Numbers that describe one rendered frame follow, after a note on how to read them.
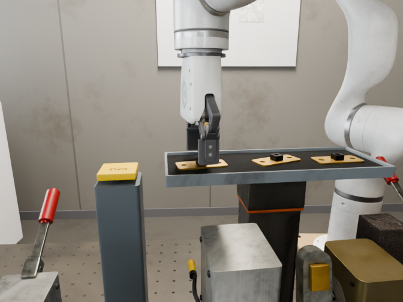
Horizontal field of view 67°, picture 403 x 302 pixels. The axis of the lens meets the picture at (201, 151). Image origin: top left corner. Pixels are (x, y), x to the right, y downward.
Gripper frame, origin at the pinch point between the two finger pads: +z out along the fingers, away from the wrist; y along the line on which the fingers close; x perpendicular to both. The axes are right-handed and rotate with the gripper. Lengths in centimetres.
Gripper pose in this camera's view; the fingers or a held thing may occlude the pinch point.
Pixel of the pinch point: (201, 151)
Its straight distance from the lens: 50.8
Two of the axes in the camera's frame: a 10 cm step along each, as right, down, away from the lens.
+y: 2.4, 2.4, -9.4
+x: 9.7, -0.6, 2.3
